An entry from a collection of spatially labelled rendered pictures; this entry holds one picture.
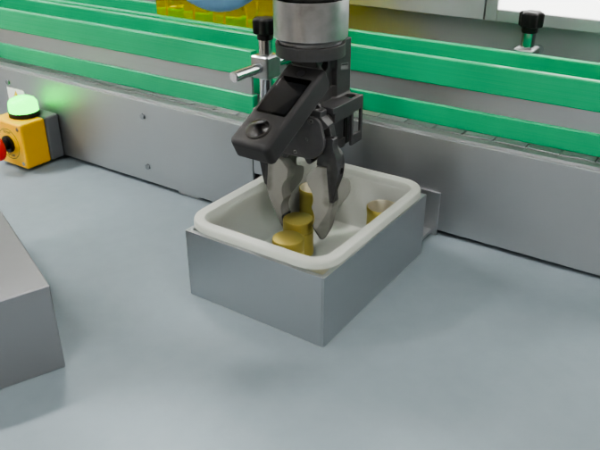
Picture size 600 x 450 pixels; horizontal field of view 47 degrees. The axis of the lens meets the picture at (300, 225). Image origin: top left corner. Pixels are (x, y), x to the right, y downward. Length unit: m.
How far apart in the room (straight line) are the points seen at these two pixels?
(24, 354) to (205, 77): 0.43
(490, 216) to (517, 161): 0.08
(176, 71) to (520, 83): 0.44
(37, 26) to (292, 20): 0.55
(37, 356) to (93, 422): 0.09
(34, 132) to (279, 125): 0.54
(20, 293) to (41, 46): 0.59
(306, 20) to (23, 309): 0.36
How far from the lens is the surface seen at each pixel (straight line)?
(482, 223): 0.86
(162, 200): 0.98
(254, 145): 0.65
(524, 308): 0.77
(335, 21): 0.69
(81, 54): 1.09
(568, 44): 0.99
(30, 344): 0.66
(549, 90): 0.80
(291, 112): 0.67
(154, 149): 0.99
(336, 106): 0.72
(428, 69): 0.84
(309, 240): 0.77
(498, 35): 1.01
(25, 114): 1.12
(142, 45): 0.98
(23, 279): 0.66
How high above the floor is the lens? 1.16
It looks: 28 degrees down
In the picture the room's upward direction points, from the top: straight up
